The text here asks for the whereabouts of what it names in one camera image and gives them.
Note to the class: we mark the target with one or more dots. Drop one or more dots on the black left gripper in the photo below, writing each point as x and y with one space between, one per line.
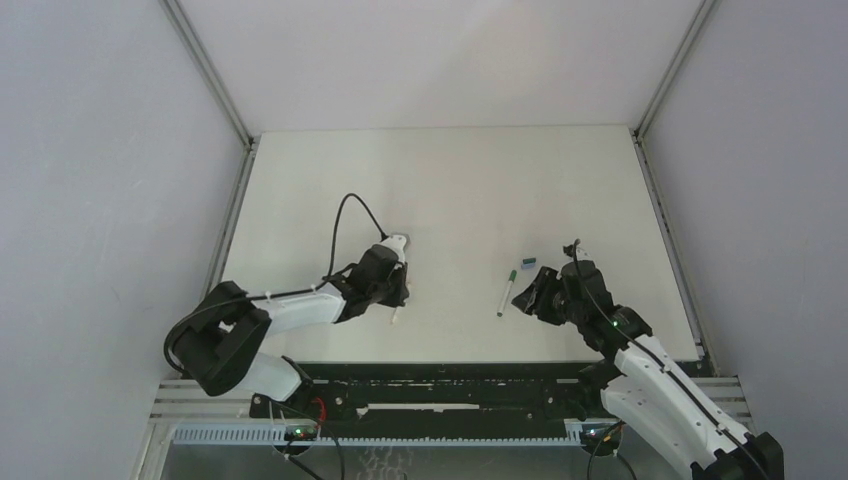
397 299

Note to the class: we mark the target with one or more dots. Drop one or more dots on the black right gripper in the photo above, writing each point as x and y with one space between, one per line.
535 299

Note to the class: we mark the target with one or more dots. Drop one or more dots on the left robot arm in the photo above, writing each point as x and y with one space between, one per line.
218 343

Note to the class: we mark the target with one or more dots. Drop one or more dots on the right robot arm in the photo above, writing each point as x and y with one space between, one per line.
639 383

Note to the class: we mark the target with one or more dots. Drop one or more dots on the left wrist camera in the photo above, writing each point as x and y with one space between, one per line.
397 243

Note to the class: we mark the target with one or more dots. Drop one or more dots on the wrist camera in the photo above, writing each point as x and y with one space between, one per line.
397 243
575 253

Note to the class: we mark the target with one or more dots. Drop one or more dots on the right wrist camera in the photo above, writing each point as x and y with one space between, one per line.
575 253

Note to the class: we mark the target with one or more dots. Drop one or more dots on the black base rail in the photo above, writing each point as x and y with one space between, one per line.
435 399

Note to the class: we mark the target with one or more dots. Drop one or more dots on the white slotted cable duct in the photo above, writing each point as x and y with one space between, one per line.
564 434

